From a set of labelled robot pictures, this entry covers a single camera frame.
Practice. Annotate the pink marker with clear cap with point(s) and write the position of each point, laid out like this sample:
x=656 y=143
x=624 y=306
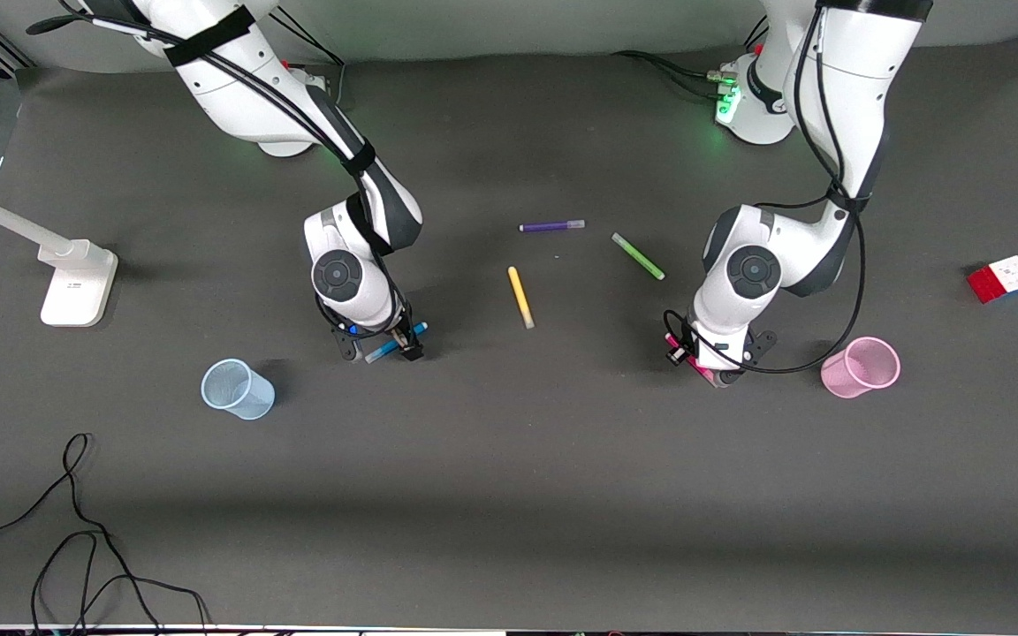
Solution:
x=673 y=341

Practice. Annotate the blue marker with clear cap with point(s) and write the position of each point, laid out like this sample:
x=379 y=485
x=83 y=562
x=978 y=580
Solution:
x=378 y=354

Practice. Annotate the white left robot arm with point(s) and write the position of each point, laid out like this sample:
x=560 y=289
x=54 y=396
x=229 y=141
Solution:
x=854 y=88

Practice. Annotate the green marker with clear cap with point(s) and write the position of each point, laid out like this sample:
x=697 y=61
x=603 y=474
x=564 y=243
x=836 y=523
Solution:
x=639 y=257

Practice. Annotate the yellow marker with clear cap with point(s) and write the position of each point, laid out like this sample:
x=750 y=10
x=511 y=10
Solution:
x=520 y=296

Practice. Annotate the translucent pink plastic cup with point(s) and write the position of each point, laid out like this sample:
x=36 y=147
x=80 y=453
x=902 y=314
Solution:
x=858 y=371

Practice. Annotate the translucent blue plastic cup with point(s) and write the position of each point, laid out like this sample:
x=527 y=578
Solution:
x=239 y=393

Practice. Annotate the purple marker with clear cap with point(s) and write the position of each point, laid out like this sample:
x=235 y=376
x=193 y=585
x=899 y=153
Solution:
x=553 y=226

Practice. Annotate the red and white puzzle cube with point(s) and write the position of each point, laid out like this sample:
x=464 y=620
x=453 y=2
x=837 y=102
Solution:
x=1004 y=278

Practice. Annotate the white stand with flat base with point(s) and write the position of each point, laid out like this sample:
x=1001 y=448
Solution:
x=76 y=287

